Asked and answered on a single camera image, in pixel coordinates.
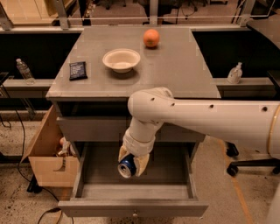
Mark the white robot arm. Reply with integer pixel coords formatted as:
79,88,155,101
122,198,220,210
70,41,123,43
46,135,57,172
118,87,280,179

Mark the black office chair base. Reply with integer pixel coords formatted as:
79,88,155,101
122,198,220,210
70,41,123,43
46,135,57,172
226,143,280,177

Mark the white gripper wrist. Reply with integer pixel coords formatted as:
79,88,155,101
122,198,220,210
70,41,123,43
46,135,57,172
118,129,156,177

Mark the open grey middle drawer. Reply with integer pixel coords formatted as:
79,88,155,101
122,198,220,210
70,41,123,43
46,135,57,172
59,143,208,218

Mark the cardboard box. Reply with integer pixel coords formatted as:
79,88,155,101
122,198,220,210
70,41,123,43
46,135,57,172
24,106,80,187

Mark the grey wooden drawer cabinet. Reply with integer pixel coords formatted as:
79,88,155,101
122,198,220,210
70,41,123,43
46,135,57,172
45,25,222,219

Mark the blue pepsi can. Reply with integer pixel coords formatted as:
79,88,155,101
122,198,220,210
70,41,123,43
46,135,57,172
117,154,137,179

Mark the black power cable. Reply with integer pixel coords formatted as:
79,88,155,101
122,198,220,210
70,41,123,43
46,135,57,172
0,81,74,224

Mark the orange fruit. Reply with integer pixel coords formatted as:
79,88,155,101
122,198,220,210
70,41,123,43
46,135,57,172
143,29,160,48

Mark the clear plastic water bottle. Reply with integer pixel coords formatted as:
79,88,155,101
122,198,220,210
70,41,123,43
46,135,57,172
16,59,35,85

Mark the closed grey top drawer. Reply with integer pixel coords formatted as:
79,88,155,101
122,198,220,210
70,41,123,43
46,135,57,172
57,116,205,143

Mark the white paper bowl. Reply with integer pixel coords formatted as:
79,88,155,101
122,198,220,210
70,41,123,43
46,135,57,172
102,48,141,74

